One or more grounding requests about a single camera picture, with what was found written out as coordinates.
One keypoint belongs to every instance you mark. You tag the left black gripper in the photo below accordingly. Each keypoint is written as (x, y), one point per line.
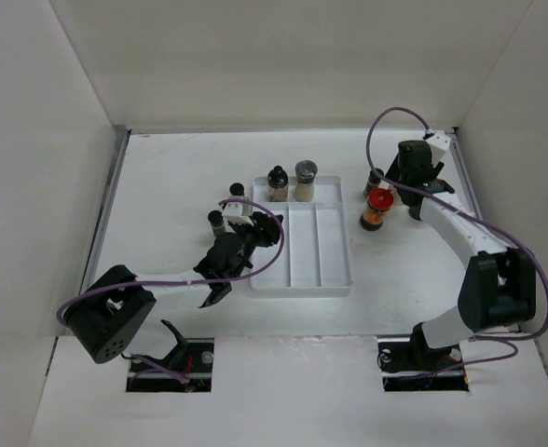
(267, 228)

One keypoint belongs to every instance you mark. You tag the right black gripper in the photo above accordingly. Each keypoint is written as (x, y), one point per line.
(393, 173)

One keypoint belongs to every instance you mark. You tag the red-lid sauce jar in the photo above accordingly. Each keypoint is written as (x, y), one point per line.
(378, 203)

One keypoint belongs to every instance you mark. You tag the black-cap brown spice bottle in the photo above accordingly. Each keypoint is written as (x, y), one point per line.
(217, 222)

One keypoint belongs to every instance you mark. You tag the black-cap round spice bottle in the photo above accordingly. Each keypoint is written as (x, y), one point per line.
(277, 185)

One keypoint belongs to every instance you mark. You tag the grey-cap white powder shaker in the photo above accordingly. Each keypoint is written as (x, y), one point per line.
(305, 173)

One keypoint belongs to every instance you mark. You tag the black-cap pepper bottle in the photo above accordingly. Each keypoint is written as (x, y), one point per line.
(237, 191)

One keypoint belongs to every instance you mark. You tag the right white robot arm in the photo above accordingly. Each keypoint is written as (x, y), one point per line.
(499, 285)

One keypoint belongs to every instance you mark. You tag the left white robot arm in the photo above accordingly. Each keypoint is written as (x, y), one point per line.
(106, 317)

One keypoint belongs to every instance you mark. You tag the black-cap dark spice bottle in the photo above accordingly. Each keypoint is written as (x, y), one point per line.
(373, 181)

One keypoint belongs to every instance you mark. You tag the white divided organizer tray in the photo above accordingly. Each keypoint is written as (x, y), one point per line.
(314, 262)

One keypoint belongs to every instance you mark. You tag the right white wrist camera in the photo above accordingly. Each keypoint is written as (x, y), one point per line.
(439, 143)

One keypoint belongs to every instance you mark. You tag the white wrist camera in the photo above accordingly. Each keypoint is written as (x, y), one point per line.
(236, 212)
(439, 143)

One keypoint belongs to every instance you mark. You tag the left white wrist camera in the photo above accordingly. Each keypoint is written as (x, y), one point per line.
(236, 212)

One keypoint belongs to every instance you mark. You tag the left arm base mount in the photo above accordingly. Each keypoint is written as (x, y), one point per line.
(191, 357)

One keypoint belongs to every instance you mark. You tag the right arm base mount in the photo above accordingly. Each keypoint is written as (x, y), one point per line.
(403, 371)

